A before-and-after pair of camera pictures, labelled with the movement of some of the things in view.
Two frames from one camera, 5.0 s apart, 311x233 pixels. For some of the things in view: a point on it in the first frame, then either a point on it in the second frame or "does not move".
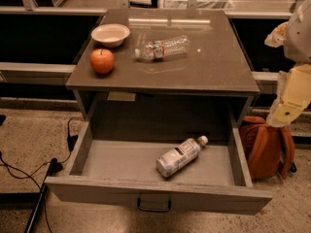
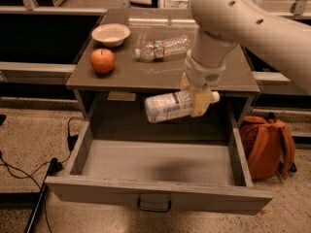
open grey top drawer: [215, 178] does not move
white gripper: [298, 40] to [203, 74]
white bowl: [111, 35] does not move
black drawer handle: [153, 209] does not move
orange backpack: [269, 149] does not move
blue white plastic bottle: [186, 152] to [172, 106]
